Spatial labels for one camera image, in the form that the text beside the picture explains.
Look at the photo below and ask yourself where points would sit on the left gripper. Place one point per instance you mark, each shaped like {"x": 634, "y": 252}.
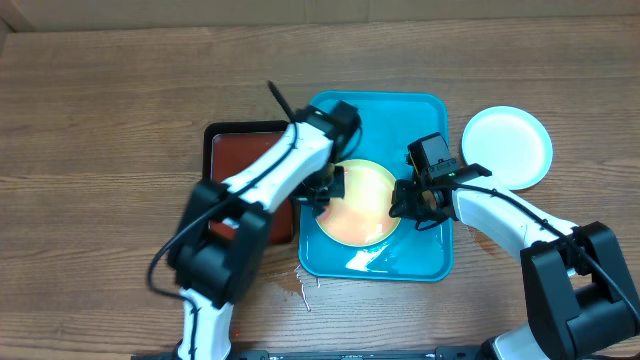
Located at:
{"x": 337, "y": 188}

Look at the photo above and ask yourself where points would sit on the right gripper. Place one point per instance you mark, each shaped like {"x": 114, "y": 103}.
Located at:
{"x": 409, "y": 208}

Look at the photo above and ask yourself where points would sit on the yellow-green plate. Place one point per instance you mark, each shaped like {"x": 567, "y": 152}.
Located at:
{"x": 361, "y": 217}

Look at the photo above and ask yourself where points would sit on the light blue plate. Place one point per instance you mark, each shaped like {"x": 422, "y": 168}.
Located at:
{"x": 511, "y": 143}

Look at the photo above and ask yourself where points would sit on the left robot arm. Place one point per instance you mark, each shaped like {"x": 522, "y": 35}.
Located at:
{"x": 225, "y": 227}

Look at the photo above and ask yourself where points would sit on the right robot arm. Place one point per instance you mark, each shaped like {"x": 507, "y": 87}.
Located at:
{"x": 579, "y": 293}

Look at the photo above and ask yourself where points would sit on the black tray with red water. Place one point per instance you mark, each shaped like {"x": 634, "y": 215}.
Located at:
{"x": 231, "y": 147}

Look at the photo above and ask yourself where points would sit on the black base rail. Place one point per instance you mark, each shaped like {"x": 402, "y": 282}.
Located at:
{"x": 439, "y": 353}

